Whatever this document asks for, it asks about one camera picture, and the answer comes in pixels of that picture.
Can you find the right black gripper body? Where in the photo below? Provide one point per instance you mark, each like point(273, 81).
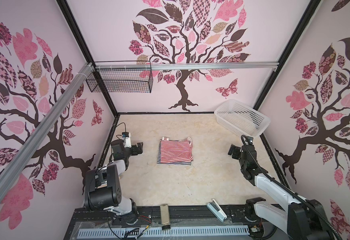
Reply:
point(237, 154)

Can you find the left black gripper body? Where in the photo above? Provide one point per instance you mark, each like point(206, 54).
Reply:
point(133, 150)

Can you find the red white striped tank top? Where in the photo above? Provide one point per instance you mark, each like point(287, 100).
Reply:
point(175, 150)

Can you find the navy white striped tank top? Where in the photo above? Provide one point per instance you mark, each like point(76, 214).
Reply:
point(187, 163)

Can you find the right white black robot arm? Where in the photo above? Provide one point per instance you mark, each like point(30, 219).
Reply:
point(296, 216)

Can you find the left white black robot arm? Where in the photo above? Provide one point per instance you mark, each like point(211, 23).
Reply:
point(103, 190)

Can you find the white plastic laundry basket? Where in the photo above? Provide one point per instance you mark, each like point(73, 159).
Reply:
point(241, 119)

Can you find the white stapler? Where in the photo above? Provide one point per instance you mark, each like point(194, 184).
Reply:
point(216, 209)

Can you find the silver rear aluminium bar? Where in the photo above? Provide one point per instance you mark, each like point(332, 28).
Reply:
point(194, 66)

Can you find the silver aluminium bar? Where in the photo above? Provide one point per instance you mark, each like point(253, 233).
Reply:
point(17, 165)
point(194, 66)

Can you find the silver left aluminium bar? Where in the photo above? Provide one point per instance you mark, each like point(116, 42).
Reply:
point(17, 165)

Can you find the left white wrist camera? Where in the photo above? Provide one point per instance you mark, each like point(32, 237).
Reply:
point(126, 137)

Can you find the black wire mesh basket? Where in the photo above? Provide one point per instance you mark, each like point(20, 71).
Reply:
point(121, 77)

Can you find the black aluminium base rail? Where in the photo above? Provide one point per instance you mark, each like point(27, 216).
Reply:
point(235, 213)

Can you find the white slotted cable duct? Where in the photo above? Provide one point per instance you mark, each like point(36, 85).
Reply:
point(157, 232)

